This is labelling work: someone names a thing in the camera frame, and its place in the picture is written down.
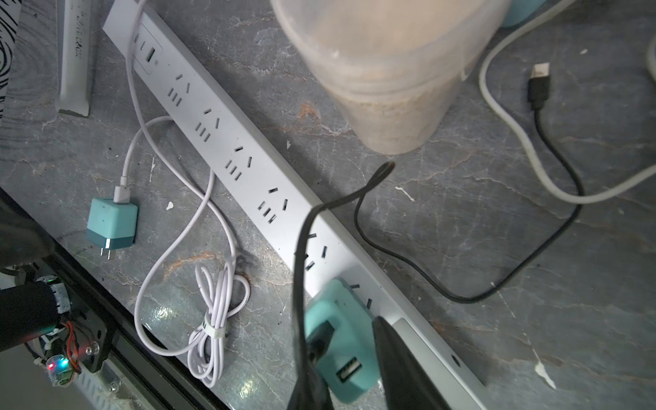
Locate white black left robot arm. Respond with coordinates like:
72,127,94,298
1,192,115,387

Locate black usb cable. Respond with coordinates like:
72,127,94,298
291,62,586,410

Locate blue earbud case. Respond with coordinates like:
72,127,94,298
502,0,546,28

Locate grey power strip cord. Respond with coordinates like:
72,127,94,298
478,0,656,204

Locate white power strip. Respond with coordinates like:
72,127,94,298
104,1,491,409

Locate clear plastic grain jar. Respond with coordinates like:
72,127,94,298
272,1,510,155

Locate teal charger with lilac cable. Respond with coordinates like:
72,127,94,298
85,198,138,260

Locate teal charger with black cable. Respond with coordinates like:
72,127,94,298
305,278,380,404

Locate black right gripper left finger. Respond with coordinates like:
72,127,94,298
287,360,333,410

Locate metal kitchen tongs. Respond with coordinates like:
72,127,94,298
56,0,99,117

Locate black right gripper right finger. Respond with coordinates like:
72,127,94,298
372,317,450,410

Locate lilac usb cable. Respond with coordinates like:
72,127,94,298
113,0,251,389

